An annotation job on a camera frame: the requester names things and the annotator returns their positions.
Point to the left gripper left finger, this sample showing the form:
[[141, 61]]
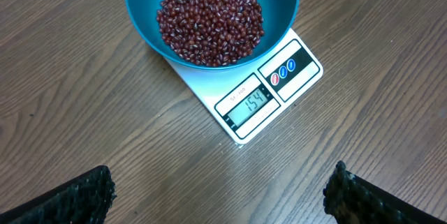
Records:
[[84, 199]]

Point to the white digital kitchen scale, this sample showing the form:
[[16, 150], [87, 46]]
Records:
[[244, 100]]

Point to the red adzuki beans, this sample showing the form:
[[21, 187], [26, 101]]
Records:
[[211, 33]]

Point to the teal metal bowl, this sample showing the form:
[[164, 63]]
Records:
[[279, 16]]

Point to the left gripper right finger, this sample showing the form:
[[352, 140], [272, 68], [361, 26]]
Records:
[[351, 199]]

